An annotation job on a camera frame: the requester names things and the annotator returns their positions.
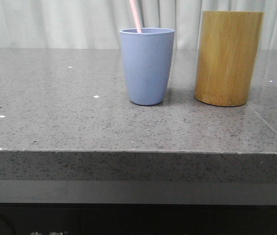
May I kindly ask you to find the pink chopstick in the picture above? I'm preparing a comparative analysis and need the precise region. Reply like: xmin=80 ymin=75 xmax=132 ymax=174
xmin=129 ymin=0 xmax=142 ymax=33

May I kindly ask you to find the pale grey curtain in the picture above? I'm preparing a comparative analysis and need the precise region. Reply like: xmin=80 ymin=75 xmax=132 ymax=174
xmin=0 ymin=0 xmax=277 ymax=50

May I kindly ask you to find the bamboo wooden cup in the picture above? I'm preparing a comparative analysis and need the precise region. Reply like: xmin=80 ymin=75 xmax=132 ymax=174
xmin=194 ymin=11 xmax=264 ymax=107

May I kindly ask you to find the blue plastic cup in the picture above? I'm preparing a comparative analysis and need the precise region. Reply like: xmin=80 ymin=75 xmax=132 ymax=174
xmin=120 ymin=28 xmax=175 ymax=106

